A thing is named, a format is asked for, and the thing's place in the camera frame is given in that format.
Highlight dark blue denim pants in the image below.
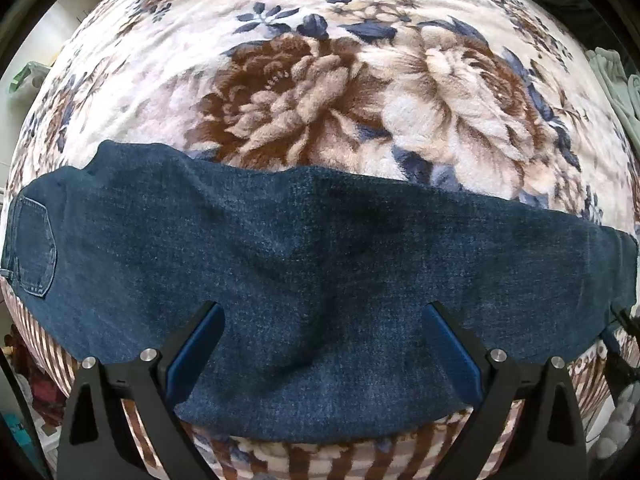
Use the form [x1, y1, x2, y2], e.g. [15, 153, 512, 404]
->
[0, 140, 640, 444]

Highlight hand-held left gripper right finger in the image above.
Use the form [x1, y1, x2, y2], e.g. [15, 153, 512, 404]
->
[422, 302, 587, 480]

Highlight green white plastic box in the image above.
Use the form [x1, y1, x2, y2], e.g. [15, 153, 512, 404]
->
[9, 59, 52, 95]

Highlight dark red cloth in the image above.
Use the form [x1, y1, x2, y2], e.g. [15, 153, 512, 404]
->
[9, 327, 68, 428]

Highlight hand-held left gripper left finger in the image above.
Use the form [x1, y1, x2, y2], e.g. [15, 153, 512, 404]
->
[55, 301, 226, 480]

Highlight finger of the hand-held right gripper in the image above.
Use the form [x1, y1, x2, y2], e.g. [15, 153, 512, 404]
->
[611, 303, 640, 350]

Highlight grey-green garment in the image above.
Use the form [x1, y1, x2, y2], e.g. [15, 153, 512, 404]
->
[585, 47, 640, 138]

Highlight floral plush blanket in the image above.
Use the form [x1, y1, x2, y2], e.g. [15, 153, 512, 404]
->
[5, 0, 640, 480]

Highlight white lumpy bag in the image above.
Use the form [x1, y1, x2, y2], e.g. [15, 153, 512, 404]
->
[595, 399, 639, 459]

